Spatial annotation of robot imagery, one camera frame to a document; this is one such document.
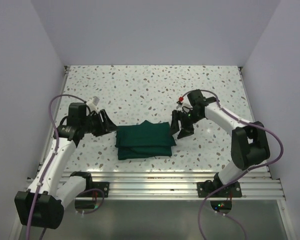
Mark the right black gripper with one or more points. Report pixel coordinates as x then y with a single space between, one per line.
186 131

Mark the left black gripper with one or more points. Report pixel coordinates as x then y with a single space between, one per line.
106 125

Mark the dark green surgical cloth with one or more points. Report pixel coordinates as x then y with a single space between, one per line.
144 140

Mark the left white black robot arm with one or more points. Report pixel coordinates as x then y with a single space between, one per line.
44 202

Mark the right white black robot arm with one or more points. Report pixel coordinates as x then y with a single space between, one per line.
249 143

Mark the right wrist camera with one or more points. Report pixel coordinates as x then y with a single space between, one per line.
183 102

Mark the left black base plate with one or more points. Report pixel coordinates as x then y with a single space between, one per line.
104 186

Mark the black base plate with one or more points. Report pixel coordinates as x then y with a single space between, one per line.
202 190
104 186

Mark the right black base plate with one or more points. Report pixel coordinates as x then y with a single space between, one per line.
202 190

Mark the aluminium rail frame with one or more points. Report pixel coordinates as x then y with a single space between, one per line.
131 94

